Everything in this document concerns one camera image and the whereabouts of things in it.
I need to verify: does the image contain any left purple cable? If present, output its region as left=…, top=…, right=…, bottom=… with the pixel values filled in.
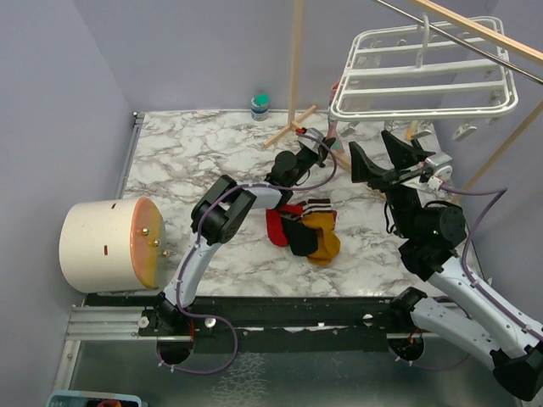
left=156, top=135, right=339, bottom=375

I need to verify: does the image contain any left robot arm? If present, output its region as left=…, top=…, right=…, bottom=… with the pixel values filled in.
left=155, top=134, right=334, bottom=335

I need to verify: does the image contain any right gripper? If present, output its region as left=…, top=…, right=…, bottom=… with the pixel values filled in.
left=348, top=129, right=437, bottom=238

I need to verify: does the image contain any red sock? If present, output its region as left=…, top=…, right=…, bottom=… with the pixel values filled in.
left=266, top=204, right=303, bottom=248

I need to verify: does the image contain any blue bin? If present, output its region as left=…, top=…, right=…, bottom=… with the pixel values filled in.
left=46, top=390, right=148, bottom=407

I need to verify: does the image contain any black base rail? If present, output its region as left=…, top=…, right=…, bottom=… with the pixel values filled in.
left=86, top=294, right=420, bottom=354

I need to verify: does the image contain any black sock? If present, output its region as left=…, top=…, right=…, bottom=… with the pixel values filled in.
left=281, top=218, right=318, bottom=257

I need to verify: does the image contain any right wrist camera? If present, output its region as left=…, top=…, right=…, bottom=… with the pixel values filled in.
left=424, top=153, right=453, bottom=191

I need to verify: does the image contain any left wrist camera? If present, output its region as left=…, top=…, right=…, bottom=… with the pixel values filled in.
left=295, top=127, right=325, bottom=152

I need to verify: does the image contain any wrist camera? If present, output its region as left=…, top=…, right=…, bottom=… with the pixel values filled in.
left=295, top=127, right=325, bottom=152
left=424, top=153, right=453, bottom=191

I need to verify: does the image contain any wooden clothes rack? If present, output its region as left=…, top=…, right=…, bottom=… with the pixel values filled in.
left=262, top=0, right=543, bottom=200

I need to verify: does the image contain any purple cable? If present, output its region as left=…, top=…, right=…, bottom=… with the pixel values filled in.
left=383, top=181, right=543, bottom=372
left=156, top=135, right=339, bottom=375

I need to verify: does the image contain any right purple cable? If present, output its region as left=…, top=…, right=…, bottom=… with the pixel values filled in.
left=383, top=181, right=543, bottom=372

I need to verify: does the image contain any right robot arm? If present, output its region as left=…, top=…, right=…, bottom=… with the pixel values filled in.
left=349, top=130, right=542, bottom=401

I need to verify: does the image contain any cream cylindrical container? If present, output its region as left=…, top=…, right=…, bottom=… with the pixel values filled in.
left=59, top=197, right=166, bottom=293

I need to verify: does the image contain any teal lidded jar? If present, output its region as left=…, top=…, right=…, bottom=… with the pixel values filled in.
left=250, top=92, right=270, bottom=121

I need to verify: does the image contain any white plastic sock hanger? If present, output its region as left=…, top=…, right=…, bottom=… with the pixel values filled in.
left=331, top=21, right=518, bottom=142

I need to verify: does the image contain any yellow highlighter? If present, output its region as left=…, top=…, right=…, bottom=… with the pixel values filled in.
left=405, top=120, right=418, bottom=141

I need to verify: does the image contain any pink sock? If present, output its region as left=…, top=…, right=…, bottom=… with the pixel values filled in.
left=326, top=81, right=344, bottom=154

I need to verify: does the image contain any mustard striped sock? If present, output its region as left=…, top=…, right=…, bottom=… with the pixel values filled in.
left=301, top=198, right=337, bottom=234

